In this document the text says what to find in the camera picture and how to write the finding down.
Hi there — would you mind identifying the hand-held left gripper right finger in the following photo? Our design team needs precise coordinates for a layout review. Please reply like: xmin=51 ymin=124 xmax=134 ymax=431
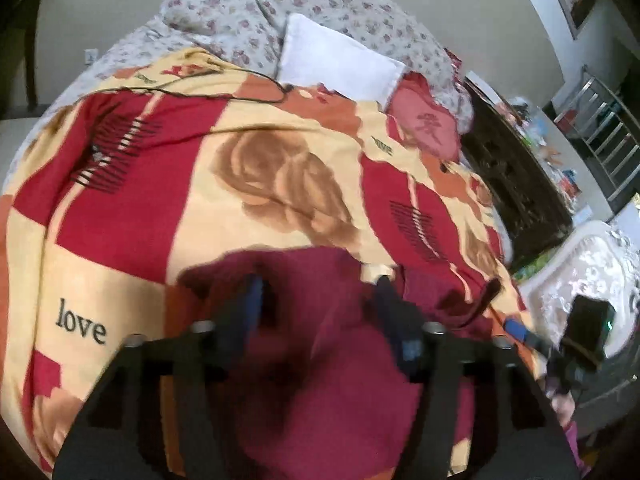
xmin=375 ymin=276 xmax=583 ymax=480

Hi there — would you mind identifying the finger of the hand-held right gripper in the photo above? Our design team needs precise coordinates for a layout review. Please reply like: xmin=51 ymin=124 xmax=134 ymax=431
xmin=502 ymin=317 xmax=553 ymax=356
xmin=467 ymin=276 xmax=503 ymax=321

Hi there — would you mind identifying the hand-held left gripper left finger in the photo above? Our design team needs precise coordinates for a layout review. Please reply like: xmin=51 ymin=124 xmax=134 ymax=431
xmin=52 ymin=272 xmax=266 ymax=480

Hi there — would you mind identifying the maroon knit garment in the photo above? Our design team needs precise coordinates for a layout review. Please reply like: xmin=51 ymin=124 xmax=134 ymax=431
xmin=177 ymin=246 xmax=506 ymax=480

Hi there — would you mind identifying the person's right forearm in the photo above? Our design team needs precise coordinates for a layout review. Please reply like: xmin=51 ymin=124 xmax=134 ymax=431
xmin=550 ymin=390 xmax=583 ymax=468

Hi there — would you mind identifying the white ornate bedside cabinet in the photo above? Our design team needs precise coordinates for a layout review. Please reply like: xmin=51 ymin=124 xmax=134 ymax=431
xmin=520 ymin=220 xmax=640 ymax=361

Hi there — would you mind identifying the dark wooden headboard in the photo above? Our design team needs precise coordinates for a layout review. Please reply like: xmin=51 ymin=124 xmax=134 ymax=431
xmin=460 ymin=77 xmax=576 ymax=271

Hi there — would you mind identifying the rose printed blanket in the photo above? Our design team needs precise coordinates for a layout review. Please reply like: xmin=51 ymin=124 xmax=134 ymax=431
xmin=0 ymin=47 xmax=551 ymax=480

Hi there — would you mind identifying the red pillow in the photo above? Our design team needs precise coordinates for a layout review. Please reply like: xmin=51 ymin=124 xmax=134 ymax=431
xmin=387 ymin=71 xmax=463 ymax=161

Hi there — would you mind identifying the metal rack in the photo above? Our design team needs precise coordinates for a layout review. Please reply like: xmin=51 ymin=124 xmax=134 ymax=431
xmin=552 ymin=65 xmax=640 ymax=201

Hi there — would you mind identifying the white pillow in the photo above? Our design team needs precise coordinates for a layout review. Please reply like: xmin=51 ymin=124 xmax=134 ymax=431
xmin=276 ymin=12 xmax=407 ymax=106

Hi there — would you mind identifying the floral quilt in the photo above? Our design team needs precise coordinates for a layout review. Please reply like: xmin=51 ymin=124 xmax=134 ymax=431
xmin=160 ymin=0 xmax=473 ymax=133

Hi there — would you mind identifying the dark wooden table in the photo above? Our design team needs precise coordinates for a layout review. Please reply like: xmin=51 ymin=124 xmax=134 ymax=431
xmin=0 ymin=0 xmax=46 ymax=116

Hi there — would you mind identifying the thin black cable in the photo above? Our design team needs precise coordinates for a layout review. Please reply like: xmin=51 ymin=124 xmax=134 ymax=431
xmin=72 ymin=62 xmax=297 ymax=136

